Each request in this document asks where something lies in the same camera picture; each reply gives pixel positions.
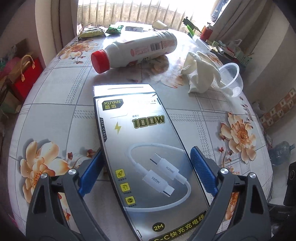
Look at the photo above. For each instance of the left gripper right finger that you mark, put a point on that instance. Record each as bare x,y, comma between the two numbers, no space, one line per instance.
250,220

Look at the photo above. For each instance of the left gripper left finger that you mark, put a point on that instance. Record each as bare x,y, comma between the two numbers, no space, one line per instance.
46,220

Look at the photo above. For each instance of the silver data cable box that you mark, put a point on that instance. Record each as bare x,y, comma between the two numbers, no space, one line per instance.
152,175

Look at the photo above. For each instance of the white glove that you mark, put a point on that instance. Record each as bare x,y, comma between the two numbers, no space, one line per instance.
203,74

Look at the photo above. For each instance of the white bottle red cap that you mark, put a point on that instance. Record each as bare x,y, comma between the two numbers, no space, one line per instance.
134,51

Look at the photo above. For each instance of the large clear water bottle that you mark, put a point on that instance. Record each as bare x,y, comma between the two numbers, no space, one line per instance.
281,153

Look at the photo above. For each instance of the floral table cloth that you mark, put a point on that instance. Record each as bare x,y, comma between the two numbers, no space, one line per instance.
57,128

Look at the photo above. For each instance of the patterned paper roll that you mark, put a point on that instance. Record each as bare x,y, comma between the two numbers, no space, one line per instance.
279,110

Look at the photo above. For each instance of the clear plastic cup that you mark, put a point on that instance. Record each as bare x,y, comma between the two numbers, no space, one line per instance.
231,82

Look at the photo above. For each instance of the red gift bag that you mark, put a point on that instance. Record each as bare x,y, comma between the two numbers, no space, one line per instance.
24,75

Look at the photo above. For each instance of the green mesh basket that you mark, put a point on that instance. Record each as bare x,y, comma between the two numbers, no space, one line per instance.
242,58

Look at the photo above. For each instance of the yellow-green snack packet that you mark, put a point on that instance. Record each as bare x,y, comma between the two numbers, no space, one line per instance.
91,31

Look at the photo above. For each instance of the green snack wrapper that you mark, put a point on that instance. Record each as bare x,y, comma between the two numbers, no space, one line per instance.
114,29

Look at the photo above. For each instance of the red canister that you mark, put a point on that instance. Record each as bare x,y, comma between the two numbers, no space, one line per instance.
206,32

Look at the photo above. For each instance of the white flat box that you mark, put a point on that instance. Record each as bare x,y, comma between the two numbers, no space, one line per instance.
134,29

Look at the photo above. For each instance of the beige curtain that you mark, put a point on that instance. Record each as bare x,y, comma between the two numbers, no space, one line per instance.
245,20

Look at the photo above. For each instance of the white paper cup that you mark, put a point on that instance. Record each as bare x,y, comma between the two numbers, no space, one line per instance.
159,25

